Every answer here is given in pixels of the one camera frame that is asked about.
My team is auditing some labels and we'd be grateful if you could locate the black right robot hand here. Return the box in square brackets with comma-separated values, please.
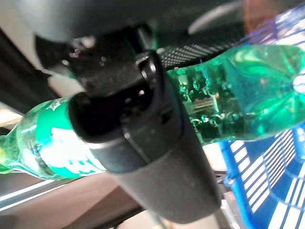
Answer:
[18, 0, 246, 219]

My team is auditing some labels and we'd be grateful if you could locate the blue plastic shopping basket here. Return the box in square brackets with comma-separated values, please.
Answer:
[219, 4, 305, 229]

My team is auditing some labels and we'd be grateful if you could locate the green soda bottle yellow cap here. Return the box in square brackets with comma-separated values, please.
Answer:
[0, 44, 305, 181]

